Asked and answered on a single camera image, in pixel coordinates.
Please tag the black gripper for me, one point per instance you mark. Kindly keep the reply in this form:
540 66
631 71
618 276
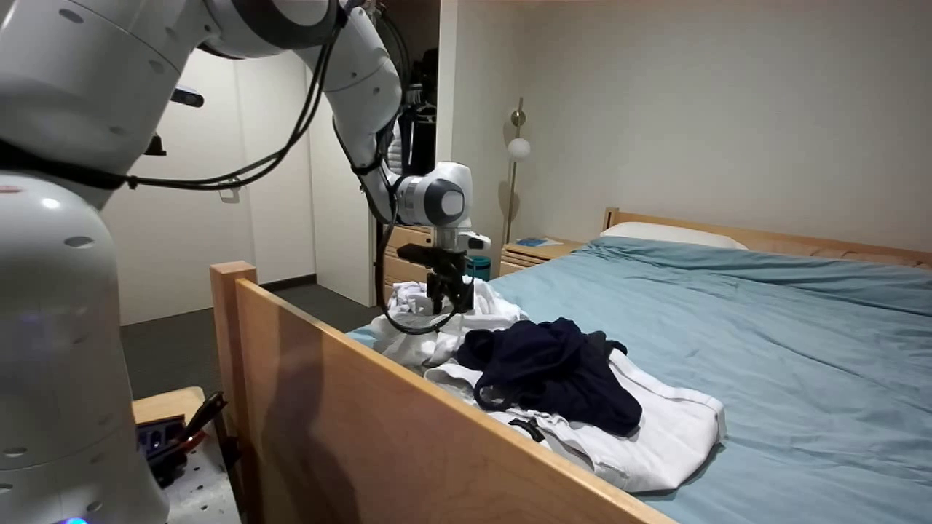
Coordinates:
451 288

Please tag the navy blue garment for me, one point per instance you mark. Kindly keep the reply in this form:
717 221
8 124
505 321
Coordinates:
556 369

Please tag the white shirt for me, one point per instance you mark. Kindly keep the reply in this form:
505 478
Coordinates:
432 340

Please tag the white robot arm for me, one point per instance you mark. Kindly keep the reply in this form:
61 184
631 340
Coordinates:
84 91

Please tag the teal container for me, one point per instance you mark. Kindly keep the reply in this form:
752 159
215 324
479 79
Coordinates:
479 266

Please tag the striped white garment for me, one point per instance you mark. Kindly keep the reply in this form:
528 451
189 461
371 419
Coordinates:
410 299

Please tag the wooden dresser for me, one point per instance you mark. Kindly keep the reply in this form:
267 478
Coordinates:
400 270

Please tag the wooden nightstand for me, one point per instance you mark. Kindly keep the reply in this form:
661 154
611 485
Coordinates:
518 257

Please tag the globe floor lamp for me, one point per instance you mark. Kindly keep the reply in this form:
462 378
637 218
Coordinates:
518 151

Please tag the white pillow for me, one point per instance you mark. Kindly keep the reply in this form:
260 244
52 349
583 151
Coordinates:
671 234

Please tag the white wardrobe door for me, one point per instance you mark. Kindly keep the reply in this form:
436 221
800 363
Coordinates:
168 241

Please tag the white trousers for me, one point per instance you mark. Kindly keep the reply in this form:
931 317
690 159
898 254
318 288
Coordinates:
675 442

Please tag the wooden box with tools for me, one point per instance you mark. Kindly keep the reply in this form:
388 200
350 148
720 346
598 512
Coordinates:
170 426

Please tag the light blue bed sheet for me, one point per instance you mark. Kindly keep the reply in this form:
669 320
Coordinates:
822 369

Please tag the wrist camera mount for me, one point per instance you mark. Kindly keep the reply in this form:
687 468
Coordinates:
432 254

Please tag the wooden bed frame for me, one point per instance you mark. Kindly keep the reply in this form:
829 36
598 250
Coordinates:
336 432

